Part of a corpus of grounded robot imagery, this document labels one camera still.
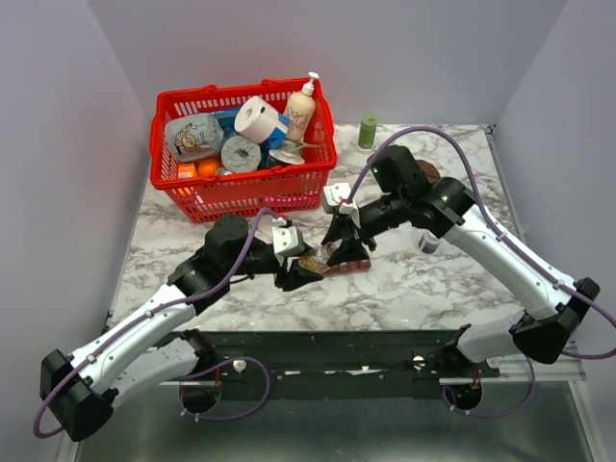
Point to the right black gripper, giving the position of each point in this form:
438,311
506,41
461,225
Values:
351,249

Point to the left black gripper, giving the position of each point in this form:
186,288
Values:
295,277

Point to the clear pill bottle yellow pills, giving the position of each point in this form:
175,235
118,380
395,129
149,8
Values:
316,259

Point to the red weekly pill organizer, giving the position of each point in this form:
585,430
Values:
348,268

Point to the green lid of bottle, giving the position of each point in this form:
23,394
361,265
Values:
367,131

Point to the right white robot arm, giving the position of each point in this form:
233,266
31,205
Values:
554,303

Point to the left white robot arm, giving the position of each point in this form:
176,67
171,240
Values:
80,391

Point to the white small pill bottle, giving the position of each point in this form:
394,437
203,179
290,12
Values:
428,244

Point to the red plastic shopping basket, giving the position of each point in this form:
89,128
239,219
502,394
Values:
283,189

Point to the beige jar brown lid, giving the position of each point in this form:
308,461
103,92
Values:
430,171

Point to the silver tin can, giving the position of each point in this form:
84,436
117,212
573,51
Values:
289,153

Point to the grey toilet paper roll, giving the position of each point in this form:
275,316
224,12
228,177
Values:
240,155

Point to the cream pump lotion bottle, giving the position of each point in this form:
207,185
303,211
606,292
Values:
300,108

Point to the orange fruit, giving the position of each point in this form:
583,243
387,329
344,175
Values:
208,166

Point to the white toilet paper roll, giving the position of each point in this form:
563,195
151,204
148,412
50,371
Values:
258,121

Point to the orange small box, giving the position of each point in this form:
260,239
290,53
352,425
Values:
186,171

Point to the blue package in basket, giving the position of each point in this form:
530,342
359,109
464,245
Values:
226,120

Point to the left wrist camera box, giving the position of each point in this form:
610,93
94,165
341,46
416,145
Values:
285,238

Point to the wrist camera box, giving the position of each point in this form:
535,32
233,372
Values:
335,197
285,238

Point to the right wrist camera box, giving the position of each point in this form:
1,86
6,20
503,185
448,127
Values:
335,197

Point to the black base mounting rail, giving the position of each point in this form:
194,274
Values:
322,365

